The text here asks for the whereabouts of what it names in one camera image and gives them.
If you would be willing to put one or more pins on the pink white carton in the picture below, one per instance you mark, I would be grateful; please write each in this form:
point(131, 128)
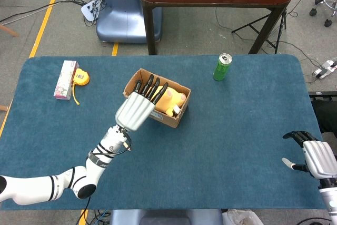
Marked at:
point(65, 80)

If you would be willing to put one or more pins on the yellow plush toy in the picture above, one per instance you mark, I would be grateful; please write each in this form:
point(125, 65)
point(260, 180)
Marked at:
point(171, 99)

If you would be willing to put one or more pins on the blue grey robot torso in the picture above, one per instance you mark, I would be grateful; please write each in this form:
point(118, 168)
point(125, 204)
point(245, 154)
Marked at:
point(163, 218)

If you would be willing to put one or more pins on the clear plastic bag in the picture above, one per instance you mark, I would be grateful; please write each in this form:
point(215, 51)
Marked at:
point(241, 218)

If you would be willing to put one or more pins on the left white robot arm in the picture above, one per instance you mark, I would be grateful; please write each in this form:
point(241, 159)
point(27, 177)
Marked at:
point(87, 177)

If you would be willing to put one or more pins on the black tripod stand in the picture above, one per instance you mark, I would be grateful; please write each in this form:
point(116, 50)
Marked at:
point(268, 40)

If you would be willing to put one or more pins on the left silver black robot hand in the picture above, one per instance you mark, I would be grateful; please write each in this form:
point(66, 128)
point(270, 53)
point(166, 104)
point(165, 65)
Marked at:
point(134, 111)

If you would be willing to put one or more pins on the white power strip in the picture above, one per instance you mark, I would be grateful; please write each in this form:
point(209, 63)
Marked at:
point(326, 68)
point(88, 10)

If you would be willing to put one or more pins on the open cardboard box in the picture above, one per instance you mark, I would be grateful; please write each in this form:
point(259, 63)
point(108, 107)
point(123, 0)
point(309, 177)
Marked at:
point(168, 121)

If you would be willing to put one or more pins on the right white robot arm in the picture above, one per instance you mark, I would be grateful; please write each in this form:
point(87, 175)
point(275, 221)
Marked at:
point(329, 198)

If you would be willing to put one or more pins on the blue felt table mat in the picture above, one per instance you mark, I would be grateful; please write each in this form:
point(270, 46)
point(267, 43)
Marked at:
point(237, 143)

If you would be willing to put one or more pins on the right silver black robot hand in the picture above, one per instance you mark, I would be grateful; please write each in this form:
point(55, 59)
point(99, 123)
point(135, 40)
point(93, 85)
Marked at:
point(319, 159)

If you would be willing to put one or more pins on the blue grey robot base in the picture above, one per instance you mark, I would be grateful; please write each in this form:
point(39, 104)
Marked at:
point(121, 19)

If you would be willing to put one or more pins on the chrome rolling stool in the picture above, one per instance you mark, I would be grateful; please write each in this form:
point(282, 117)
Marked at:
point(330, 1)

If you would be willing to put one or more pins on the green drink can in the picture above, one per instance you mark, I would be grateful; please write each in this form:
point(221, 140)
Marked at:
point(221, 69)

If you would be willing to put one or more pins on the yellow tape measure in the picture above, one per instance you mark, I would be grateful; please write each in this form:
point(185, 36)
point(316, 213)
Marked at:
point(81, 77)

